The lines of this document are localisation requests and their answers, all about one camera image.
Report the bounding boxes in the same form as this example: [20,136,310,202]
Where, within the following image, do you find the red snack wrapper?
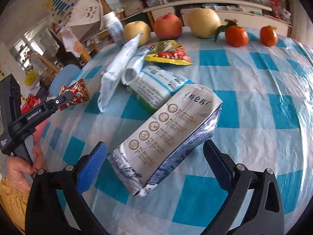
[58,79,90,111]

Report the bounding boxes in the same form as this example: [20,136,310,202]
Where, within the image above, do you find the grey milk carton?
[108,84,222,197]

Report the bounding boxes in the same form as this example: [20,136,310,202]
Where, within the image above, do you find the white blue torn bag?
[98,33,152,113]

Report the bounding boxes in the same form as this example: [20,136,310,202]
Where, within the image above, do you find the white green blue pouch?
[128,63,193,113]

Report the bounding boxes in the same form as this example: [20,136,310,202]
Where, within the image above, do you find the yellow red snack packet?
[145,40,192,66]

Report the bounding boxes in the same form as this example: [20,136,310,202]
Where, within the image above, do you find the yellow sleeve forearm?
[1,178,28,234]

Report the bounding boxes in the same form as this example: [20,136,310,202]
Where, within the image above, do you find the person's left hand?
[7,142,46,195]

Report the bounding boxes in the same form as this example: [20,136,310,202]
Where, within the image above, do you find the yellow hanging bag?
[24,70,37,86]

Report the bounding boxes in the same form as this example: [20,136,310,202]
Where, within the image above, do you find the wooden chair with bib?
[59,0,124,63]

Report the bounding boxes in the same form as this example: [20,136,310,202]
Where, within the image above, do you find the blue white checkered tablecloth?
[40,28,312,234]

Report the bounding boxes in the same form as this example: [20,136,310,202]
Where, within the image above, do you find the white blue plastic bottle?
[102,12,125,48]

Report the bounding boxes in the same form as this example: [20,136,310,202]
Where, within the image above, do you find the small yellow pear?
[123,21,151,46]

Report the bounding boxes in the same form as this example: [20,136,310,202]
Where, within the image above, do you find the right orange tangerine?
[259,25,278,47]

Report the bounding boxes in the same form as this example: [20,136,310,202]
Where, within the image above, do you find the orange tangerine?
[259,25,278,47]
[214,19,249,47]

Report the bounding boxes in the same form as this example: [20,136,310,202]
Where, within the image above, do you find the left orange tangerine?
[214,19,249,47]

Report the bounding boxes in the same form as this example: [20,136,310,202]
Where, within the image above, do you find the red apple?
[154,13,183,40]

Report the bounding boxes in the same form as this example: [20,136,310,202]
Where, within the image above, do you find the large yellow pear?
[188,9,221,39]

